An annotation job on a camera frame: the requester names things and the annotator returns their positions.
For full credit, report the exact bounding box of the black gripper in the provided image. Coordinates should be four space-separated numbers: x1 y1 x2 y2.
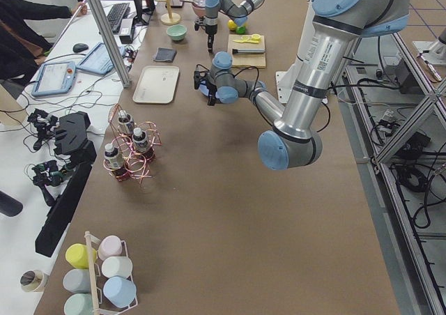
193 69 217 106
194 17 218 52

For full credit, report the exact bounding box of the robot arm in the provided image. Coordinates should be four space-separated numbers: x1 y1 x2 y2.
194 0 410 170
203 0 265 53

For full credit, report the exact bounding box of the steel muddler black tip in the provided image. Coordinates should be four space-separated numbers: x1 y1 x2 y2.
231 49 266 55

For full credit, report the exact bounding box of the whole yellow lemon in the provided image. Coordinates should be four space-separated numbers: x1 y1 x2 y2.
227 20 238 31

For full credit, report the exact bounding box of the green lime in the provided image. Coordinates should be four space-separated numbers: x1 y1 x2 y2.
236 26 246 35

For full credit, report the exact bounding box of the mint green bowl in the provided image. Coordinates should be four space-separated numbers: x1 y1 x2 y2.
167 24 187 42

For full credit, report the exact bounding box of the grey folded cloth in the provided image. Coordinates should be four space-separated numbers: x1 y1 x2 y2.
153 47 177 63

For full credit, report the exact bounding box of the pink bowl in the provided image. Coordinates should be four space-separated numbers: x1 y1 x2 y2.
192 0 206 18

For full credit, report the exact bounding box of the yellow plastic knife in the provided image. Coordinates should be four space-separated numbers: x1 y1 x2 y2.
233 38 260 44

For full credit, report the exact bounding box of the steel ice scoop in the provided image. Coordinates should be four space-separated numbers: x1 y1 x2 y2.
181 0 206 7

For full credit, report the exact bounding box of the lemon half upper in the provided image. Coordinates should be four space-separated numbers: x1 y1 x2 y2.
251 33 261 41

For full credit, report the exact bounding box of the wooden cutting board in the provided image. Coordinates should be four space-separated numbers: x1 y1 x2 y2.
227 34 266 68

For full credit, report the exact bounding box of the wooden cup stand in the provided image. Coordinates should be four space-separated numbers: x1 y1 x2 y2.
158 0 181 26

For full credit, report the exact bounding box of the cream rabbit tray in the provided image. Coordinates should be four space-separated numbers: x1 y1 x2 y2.
132 66 180 105

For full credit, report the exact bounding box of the tea bottle white cap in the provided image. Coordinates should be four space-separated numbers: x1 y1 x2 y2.
118 109 134 136

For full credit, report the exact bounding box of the black keyboard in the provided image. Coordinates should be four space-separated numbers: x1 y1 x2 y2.
107 3 130 34

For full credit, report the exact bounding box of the blue teach pendant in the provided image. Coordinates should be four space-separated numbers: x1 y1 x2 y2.
76 43 114 75
31 61 76 97

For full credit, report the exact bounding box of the computer mouse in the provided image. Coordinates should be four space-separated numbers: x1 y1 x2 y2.
72 43 89 53

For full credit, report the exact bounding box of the pink cup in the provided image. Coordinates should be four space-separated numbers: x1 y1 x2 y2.
98 235 123 261

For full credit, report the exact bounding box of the white cup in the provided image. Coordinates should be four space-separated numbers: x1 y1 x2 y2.
101 256 133 279

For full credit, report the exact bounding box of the yellow cup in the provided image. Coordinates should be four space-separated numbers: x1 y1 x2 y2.
65 243 89 269

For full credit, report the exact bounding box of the cup holder rack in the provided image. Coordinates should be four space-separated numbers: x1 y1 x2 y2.
84 231 139 315

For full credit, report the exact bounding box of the blue cup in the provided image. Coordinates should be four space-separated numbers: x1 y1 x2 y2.
103 276 137 308

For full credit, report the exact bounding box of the grey cup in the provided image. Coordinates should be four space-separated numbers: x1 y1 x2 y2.
63 269 91 293

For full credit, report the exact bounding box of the mint cup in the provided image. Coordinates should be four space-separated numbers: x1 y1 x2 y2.
63 293 93 315

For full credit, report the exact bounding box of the tape roll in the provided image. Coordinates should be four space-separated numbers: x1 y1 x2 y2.
20 270 49 293

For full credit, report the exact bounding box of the copper wire bottle rack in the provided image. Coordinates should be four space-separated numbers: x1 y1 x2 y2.
102 104 162 182

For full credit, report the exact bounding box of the aluminium frame post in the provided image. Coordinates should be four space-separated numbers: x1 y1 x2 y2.
86 0 131 88

